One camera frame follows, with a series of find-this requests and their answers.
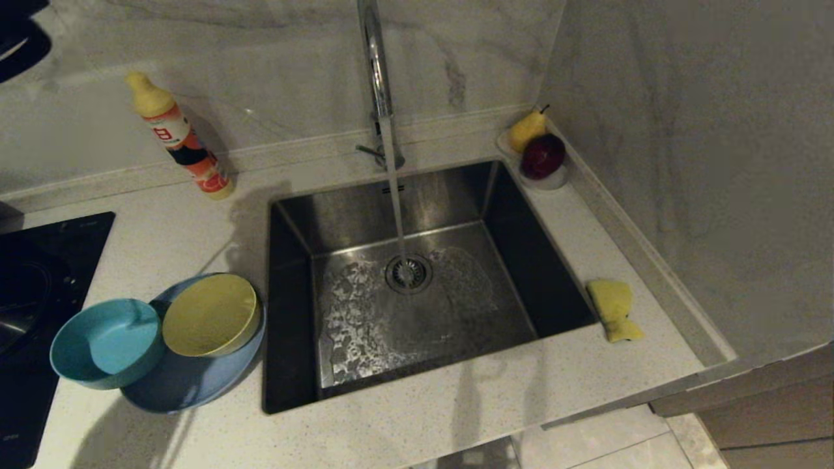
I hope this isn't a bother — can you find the chrome kitchen faucet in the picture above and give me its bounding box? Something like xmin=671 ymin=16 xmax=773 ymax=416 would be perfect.
xmin=356 ymin=0 xmax=406 ymax=171

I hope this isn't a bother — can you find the yellow sponge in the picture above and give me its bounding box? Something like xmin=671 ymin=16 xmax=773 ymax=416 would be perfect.
xmin=586 ymin=279 xmax=644 ymax=343

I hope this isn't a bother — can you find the orange white dish soap bottle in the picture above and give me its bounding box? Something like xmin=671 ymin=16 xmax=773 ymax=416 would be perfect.
xmin=126 ymin=72 xmax=236 ymax=201

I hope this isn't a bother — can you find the teal bowl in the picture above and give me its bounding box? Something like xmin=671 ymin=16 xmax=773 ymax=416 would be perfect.
xmin=50 ymin=298 xmax=165 ymax=391

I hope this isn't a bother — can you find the stainless steel sink basin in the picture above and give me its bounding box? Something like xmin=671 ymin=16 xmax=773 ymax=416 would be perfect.
xmin=263 ymin=160 xmax=599 ymax=415

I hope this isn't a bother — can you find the round metal drain strainer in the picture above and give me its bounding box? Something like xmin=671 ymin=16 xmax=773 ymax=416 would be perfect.
xmin=385 ymin=253 xmax=434 ymax=295

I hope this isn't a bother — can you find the running water stream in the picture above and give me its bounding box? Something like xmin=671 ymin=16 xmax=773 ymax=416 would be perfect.
xmin=379 ymin=114 xmax=411 ymax=277

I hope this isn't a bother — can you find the small white fruit dish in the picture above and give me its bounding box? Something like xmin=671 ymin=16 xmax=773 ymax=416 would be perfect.
xmin=497 ymin=130 xmax=569 ymax=191

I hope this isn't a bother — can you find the dark red apple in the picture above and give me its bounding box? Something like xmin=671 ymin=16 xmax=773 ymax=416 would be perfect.
xmin=521 ymin=134 xmax=566 ymax=180

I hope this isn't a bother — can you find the yellow pear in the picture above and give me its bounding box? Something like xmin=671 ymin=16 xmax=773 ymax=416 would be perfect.
xmin=509 ymin=104 xmax=550 ymax=154

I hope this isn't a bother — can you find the yellow bowl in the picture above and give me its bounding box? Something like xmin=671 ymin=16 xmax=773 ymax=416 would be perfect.
xmin=162 ymin=274 xmax=262 ymax=358

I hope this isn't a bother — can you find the blue plate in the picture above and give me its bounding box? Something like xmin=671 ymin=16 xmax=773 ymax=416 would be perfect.
xmin=121 ymin=274 xmax=267 ymax=414

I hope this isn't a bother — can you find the black induction cooktop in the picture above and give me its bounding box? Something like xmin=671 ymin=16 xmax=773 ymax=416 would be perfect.
xmin=0 ymin=211 xmax=116 ymax=469

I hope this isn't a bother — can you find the wooden cabinet front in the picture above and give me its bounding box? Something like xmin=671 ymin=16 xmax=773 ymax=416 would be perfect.
xmin=650 ymin=344 xmax=834 ymax=469

